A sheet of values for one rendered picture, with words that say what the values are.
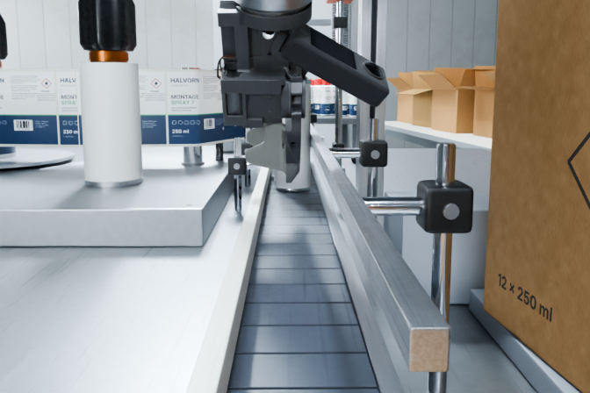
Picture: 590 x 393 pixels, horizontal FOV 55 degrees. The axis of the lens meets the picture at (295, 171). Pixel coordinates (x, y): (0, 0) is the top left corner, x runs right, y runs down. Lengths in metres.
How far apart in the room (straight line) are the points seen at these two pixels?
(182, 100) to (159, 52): 3.82
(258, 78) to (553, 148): 0.28
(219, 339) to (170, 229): 0.47
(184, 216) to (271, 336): 0.39
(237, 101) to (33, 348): 0.28
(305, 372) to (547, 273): 0.18
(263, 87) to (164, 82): 0.59
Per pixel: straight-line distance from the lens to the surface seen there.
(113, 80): 0.90
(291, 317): 0.38
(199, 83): 1.12
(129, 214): 0.75
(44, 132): 1.19
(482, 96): 3.14
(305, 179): 0.83
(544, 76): 0.41
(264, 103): 0.56
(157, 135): 1.12
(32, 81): 1.20
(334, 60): 0.55
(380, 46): 1.01
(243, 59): 0.55
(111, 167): 0.91
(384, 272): 0.21
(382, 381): 0.32
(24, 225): 0.79
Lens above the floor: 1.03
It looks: 8 degrees down
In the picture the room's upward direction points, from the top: straight up
